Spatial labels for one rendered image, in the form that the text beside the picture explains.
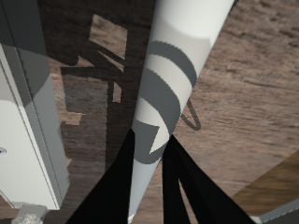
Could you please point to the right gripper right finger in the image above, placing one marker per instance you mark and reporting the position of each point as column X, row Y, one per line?
column 210, row 204

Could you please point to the grey and white long tube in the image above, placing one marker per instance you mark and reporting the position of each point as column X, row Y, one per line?
column 182, row 34

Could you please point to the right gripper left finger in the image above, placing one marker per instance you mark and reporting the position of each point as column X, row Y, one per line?
column 109, row 200

